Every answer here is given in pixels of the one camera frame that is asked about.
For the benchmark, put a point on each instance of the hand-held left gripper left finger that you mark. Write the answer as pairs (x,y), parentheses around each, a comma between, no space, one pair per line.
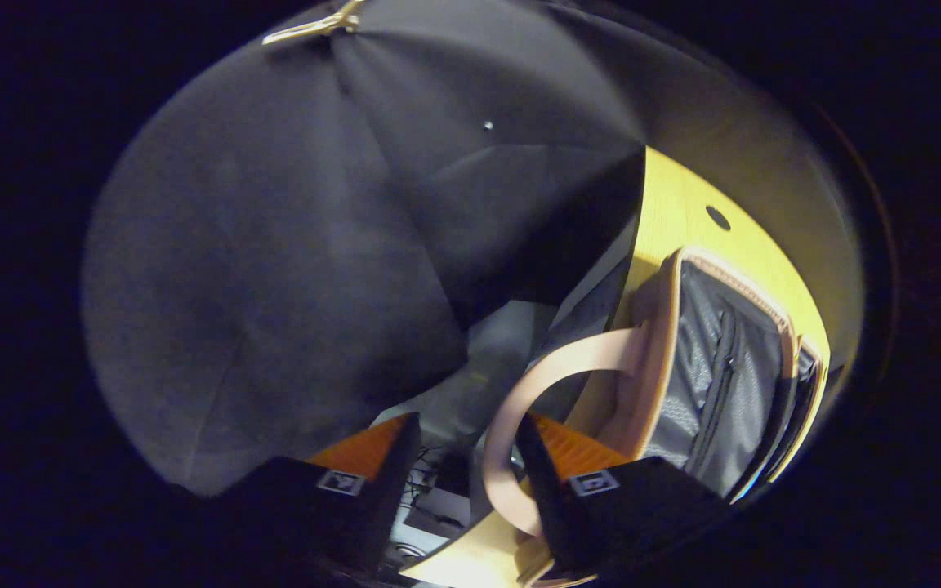
(389,490)

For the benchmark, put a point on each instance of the black backdrop cloth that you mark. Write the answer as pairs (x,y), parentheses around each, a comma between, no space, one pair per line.
(274,245)

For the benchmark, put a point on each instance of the pink suitcase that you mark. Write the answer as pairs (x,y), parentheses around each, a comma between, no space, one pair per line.
(724,367)

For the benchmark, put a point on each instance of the white clip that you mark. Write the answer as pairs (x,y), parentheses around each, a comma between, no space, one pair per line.
(315,26)

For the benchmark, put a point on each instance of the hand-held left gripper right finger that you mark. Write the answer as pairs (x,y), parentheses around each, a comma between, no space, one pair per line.
(544,498)

